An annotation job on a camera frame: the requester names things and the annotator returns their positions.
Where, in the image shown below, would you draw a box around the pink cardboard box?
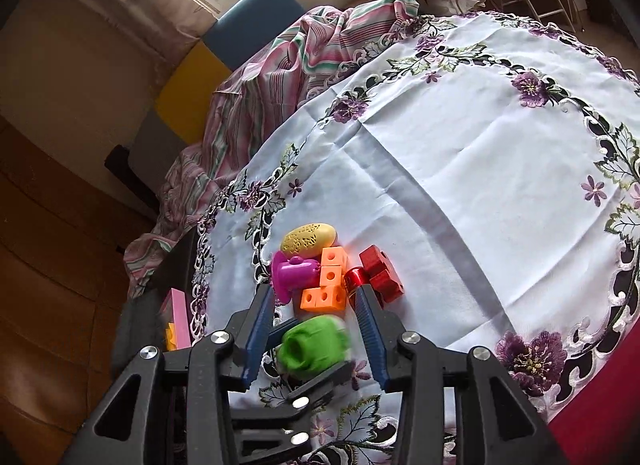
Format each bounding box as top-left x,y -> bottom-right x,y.
160,287 -> 193,352

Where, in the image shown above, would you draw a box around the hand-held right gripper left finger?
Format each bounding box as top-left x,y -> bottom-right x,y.
65,285 -> 281,465

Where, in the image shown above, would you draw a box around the white embroidered floral tablecloth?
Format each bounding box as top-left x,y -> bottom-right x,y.
187,10 -> 640,465

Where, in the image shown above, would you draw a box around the red toy cylinder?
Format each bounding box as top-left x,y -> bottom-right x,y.
346,267 -> 370,296

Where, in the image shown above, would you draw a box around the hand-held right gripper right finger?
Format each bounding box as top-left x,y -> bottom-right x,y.
354,285 -> 566,465

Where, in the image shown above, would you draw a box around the pink striped blanket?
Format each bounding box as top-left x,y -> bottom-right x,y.
122,0 -> 421,301

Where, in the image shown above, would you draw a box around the red toy blocks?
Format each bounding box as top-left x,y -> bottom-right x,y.
359,245 -> 405,303

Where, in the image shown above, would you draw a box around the yellow toy corn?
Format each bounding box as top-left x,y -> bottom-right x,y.
280,223 -> 337,260

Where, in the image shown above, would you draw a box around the orange toy blocks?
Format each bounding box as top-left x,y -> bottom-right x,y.
300,246 -> 348,313

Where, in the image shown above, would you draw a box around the grey yellow blue chair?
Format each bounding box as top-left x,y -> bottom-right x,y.
104,0 -> 307,206

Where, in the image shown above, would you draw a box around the green toy pea head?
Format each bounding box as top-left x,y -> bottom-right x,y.
276,315 -> 351,372

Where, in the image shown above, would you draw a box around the magenta toy spool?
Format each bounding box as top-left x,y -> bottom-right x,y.
270,251 -> 322,303

